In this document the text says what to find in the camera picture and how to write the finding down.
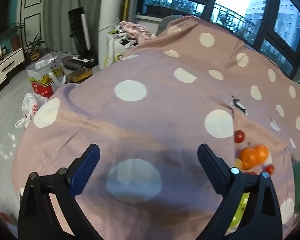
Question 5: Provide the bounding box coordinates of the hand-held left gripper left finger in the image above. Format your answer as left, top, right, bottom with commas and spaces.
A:
18, 144, 101, 240

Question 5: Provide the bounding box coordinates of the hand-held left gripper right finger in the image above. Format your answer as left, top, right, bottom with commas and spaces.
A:
197, 144, 283, 240

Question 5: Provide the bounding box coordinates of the green oval fruit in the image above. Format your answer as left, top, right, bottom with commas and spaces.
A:
227, 192, 250, 230

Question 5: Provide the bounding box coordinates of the orange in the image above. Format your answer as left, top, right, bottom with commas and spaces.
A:
255, 144, 269, 164
239, 147, 259, 170

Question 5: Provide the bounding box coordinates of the pink polka dot blanket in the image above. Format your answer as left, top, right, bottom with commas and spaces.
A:
11, 15, 300, 240

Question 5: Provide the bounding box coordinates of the white plastic bag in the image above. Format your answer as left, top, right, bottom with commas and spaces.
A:
14, 93, 49, 128

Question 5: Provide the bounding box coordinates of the cardboard box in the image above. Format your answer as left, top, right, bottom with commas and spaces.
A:
65, 67, 93, 83

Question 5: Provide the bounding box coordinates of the red white shopping bag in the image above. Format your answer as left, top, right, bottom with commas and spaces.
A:
27, 54, 67, 98

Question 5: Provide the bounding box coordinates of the potted plant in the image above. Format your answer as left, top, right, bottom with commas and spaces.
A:
24, 32, 45, 62
9, 21, 27, 52

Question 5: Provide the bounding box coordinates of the white cabinet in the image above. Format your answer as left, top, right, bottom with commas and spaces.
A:
0, 47, 25, 95

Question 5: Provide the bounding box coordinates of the black white upright vacuum cleaner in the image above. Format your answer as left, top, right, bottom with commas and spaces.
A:
68, 0, 95, 64

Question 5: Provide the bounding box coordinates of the white cylinder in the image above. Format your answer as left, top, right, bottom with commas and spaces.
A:
99, 0, 122, 69

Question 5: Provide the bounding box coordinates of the pink clothes pile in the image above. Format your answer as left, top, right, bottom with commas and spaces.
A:
120, 21, 153, 43

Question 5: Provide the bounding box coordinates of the grey chair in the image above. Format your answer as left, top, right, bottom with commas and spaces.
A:
156, 15, 185, 37

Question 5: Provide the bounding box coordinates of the balcony railing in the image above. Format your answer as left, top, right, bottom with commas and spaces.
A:
212, 2, 258, 34

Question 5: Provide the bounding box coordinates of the grey curtain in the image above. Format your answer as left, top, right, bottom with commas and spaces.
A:
41, 0, 130, 53

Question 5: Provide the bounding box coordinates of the yellow pipe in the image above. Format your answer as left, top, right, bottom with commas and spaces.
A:
122, 0, 133, 22

